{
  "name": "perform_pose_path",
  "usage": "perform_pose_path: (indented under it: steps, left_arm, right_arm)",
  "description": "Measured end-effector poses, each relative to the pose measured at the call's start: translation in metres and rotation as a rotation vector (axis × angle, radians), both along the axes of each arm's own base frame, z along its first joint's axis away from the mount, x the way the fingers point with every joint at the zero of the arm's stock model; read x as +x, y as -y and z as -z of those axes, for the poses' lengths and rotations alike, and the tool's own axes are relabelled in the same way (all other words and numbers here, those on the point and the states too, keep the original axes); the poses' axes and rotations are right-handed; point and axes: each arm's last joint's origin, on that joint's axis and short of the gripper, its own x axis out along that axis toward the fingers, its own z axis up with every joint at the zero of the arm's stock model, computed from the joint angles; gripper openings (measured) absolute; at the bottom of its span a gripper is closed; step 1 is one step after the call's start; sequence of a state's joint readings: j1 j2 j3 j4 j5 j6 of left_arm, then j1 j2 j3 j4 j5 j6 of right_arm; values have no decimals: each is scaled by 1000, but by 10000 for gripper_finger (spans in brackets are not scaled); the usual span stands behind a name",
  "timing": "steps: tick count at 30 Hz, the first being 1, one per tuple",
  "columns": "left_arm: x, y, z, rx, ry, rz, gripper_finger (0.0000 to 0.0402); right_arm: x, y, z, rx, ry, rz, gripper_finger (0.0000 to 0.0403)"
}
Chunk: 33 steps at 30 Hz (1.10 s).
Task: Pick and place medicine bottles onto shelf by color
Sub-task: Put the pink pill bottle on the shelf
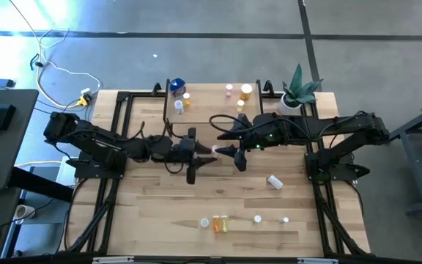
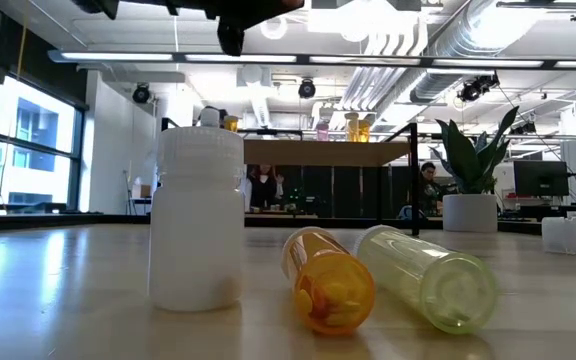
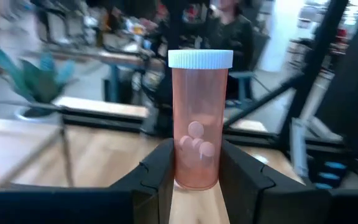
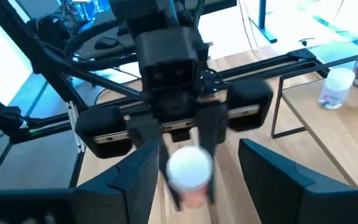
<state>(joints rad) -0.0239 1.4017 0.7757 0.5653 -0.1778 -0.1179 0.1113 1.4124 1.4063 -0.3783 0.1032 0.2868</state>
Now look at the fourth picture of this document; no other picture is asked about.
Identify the clear bottle white cap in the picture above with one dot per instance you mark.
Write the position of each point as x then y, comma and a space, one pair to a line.
337, 84

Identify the black computer mouse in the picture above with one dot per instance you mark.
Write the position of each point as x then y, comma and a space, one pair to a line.
106, 42

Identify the pink pill bottle white cap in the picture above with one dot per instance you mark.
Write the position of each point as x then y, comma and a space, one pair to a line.
190, 168

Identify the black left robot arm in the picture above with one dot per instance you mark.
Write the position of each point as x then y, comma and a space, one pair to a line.
148, 12

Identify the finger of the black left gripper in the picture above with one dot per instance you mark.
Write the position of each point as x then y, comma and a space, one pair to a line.
148, 130
211, 127

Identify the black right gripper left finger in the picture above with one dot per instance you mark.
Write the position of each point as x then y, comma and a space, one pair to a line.
120, 199

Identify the blue steel table leg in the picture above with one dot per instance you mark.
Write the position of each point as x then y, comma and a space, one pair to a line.
262, 15

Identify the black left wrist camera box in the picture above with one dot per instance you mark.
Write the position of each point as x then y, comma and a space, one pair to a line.
166, 49

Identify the dark grey desk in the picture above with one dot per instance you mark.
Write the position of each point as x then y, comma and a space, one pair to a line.
89, 49

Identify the wooden shelf black metal frame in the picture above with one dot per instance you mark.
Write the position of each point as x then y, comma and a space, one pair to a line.
337, 130

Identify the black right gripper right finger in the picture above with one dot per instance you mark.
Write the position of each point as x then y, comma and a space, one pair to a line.
275, 186

